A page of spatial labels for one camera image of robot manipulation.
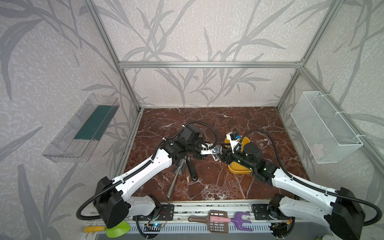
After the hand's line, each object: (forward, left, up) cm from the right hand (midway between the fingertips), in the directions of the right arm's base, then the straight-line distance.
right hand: (218, 142), depth 76 cm
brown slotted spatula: (-34, +3, -21) cm, 40 cm away
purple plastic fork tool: (-31, -8, -19) cm, 37 cm away
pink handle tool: (-31, 0, -17) cm, 36 cm away
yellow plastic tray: (-7, -10, -16) cm, 20 cm away
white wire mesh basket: (-5, -46, +12) cm, 47 cm away
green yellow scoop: (-35, +47, -19) cm, 62 cm away
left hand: (0, +3, +1) cm, 3 cm away
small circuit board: (-34, +33, -23) cm, 53 cm away
